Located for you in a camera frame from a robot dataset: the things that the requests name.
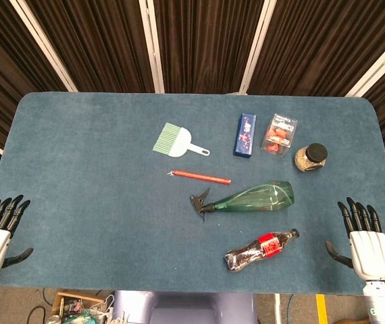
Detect purple robot base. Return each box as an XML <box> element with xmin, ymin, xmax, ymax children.
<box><xmin>113</xmin><ymin>290</ymin><xmax>256</xmax><ymax>324</ymax></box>

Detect clear box with red items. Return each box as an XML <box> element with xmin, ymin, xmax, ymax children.
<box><xmin>261</xmin><ymin>113</ymin><xmax>299</xmax><ymax>159</ymax></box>

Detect red candle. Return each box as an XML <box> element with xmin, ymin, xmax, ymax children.
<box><xmin>167</xmin><ymin>169</ymin><xmax>232</xmax><ymax>186</ymax></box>

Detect green spray bottle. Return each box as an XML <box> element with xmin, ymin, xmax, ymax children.
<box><xmin>188</xmin><ymin>180</ymin><xmax>295</xmax><ymax>222</ymax></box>

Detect blue felt table cover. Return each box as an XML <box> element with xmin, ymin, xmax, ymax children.
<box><xmin>0</xmin><ymin>91</ymin><xmax>385</xmax><ymax>296</ymax></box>

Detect dark brown curtain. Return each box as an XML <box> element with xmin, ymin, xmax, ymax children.
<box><xmin>0</xmin><ymin>0</ymin><xmax>69</xmax><ymax>149</ymax></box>
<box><xmin>248</xmin><ymin>0</ymin><xmax>385</xmax><ymax>97</ymax></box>
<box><xmin>23</xmin><ymin>0</ymin><xmax>156</xmax><ymax>94</ymax></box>
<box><xmin>153</xmin><ymin>0</ymin><xmax>264</xmax><ymax>95</ymax></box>

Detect glass jar with black lid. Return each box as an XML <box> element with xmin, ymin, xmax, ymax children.
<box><xmin>294</xmin><ymin>143</ymin><xmax>329</xmax><ymax>173</ymax></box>

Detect cola bottle with red label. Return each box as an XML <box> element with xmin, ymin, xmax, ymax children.
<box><xmin>225</xmin><ymin>228</ymin><xmax>301</xmax><ymax>272</ymax></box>

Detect wooden box with clutter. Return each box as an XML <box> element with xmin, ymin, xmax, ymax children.
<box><xmin>45</xmin><ymin>291</ymin><xmax>112</xmax><ymax>324</ymax></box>

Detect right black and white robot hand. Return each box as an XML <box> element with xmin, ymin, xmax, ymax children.
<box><xmin>324</xmin><ymin>196</ymin><xmax>385</xmax><ymax>281</ymax></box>

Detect blue printed carton box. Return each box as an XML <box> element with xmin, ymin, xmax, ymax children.
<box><xmin>233</xmin><ymin>113</ymin><xmax>257</xmax><ymax>159</ymax></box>

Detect green bristle white brush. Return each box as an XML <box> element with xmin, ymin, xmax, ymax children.
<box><xmin>151</xmin><ymin>122</ymin><xmax>211</xmax><ymax>159</ymax></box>

